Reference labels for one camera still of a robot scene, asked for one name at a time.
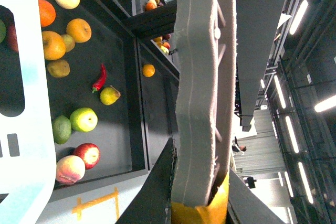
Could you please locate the left gripper black camera left finger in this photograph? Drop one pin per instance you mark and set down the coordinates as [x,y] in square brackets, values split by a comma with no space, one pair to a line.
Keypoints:
[152,204]

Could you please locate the red apple centre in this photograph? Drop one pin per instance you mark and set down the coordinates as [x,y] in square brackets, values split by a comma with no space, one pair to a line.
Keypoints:
[12,38]

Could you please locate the green lime front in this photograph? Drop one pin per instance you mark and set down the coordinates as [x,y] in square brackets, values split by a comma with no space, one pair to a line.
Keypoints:
[3,31]

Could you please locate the yellow orange apple centre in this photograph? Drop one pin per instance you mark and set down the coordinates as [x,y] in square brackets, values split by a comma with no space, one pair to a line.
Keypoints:
[53,45]

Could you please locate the brown kiwi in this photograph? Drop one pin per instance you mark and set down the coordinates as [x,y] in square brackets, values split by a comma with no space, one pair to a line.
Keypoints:
[69,42]
[59,68]

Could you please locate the pink peach front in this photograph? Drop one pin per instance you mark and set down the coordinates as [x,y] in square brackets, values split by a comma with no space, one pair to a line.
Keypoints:
[70,169]

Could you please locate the small orange tangerine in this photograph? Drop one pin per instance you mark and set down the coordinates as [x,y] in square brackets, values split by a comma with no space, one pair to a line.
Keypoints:
[47,13]

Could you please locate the brown kiwi rear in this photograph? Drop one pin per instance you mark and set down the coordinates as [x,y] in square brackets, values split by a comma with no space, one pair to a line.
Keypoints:
[69,42]

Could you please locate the left gripper grey foam padded right finger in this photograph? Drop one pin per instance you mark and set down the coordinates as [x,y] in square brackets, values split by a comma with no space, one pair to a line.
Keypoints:
[205,38]

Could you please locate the orange on side shelf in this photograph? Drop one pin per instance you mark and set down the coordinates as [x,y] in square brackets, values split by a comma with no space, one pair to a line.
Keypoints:
[148,70]

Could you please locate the green apple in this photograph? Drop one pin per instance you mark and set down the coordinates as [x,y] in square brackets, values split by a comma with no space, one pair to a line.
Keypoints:
[83,120]

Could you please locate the yellow orange apple rear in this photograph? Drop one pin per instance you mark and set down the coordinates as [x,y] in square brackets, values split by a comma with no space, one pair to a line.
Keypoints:
[79,30]

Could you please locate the green avocado front right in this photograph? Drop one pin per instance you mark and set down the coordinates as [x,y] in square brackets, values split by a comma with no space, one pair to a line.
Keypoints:
[61,129]

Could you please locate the red chili pepper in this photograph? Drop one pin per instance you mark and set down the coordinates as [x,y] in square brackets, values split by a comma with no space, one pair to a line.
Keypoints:
[101,80]

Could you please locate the black front shelf tray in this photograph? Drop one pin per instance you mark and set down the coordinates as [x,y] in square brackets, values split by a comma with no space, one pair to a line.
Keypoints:
[119,133]

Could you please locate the brown kiwi front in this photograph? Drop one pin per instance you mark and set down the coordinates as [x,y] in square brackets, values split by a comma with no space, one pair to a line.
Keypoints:
[59,68]

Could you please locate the yellow green pear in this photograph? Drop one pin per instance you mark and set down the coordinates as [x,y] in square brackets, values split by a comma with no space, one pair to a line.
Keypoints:
[109,95]

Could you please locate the person in background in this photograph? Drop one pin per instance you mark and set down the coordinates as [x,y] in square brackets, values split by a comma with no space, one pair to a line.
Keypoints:
[238,149]

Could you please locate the red apple front right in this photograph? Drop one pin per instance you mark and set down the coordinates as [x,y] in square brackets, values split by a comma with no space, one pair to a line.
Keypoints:
[89,153]

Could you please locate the red apple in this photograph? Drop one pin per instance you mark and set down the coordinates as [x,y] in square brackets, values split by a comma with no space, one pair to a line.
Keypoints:
[12,38]
[89,153]

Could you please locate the yellow orange apple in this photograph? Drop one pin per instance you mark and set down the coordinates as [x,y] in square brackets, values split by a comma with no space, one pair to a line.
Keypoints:
[53,45]
[79,30]

